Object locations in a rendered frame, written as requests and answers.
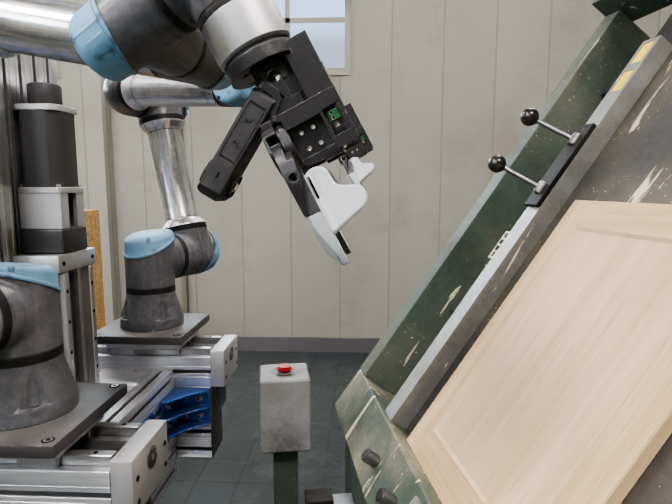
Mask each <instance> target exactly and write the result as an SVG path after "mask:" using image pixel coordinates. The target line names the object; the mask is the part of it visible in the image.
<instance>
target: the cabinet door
mask: <svg viewBox="0 0 672 504"><path fill-rule="evenodd" d="M671 433H672V204H651V203H629V202H608V201H587V200H575V201H574V202H573V204H572V205H571V207H570V208H569V210H568V211H567V212H566V214H565V215H564V217H563V218H562V220H561V221H560V222H559V224H558V225H557V227H556V228H555V229H554V231H553V232H552V234H551V235H550V237H549V238H548V239H547V241H546V242H545V244H544V245H543V247H542V248H541V249H540V251H539V252H538V254H537V255H536V256H535V258H534V259H533V261H532V262H531V264H530V265H529V266H528V268H527V269H526V271H525V272H524V274H523V275H522V276H521V278H520V279H519V281H518V282H517V283H516V285H515V286H514V288H513V289H512V291H511V292H510V293H509V295H508V296H507V298H506V299H505V301H504V302H503V303H502V305H501V306H500V308H499V309H498V311H497V312H496V313H495V315H494V316H493V318H492V319H491V320H490V322H489V323H488V325H487V326H486V328H485V329H484V330H483V332H482V333H481V335H480V336H479V338H478V339H477V340H476V342H475V343H474V345H473V346H472V347H471V349H470V350H469V352H468V353H467V355H466V356H465V357H464V359H463V360H462V362H461V363H460V365H459V366H458V367H457V369H456V370H455V372H454V373H453V375H452V376H451V377H450V379H449V380H448V382H447V383H446V384H445V386H444V387H443V389H442V390H441V392H440V393H439V394H438V396H437V397H436V399H435V400H434V402H433V403H432V404H431V406H430V407H429V409H428V410H427V411H426V413H425V414H424V416H423V417H422V419H421V420H420V421H419V423H418V424H417V426H416V427H415V429H414V430H413V431H412V433H411V434H410V436H409V437H408V438H407V441H408V443H409V445H410V447H411V449H412V450H413V452H414V454H415V456H416V457H417V459H418V461H419V463H420V465H421V466H422V468H423V470H424V472H425V474H426V475H427V477H428V479H429V481H430V482H431V484H432V486H433V488H434V490H435V491H436V493H437V495H438V497H439V498H440V500H441V502H442V504H621V503H622V501H623V500H624V498H625V497H626V496H627V494H628V493H629V491H630V490H631V489H632V487H633V486H634V484H635V483H636V482H637V480H638V479H639V478H640V476H641V475H642V473H643V472H644V471H645V469H646V468H647V466H648V465H649V464H650V462H651V461H652V459H653V458H654V457H655V455H656V454H657V453H658V451H659V450H660V448H661V447H662V446H663V444H664V443H665V441H666V440H667V439H668V437H669V436H670V434H671Z"/></svg>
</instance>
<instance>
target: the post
mask: <svg viewBox="0 0 672 504"><path fill-rule="evenodd" d="M273 479H274V504H298V452H284V453H273Z"/></svg>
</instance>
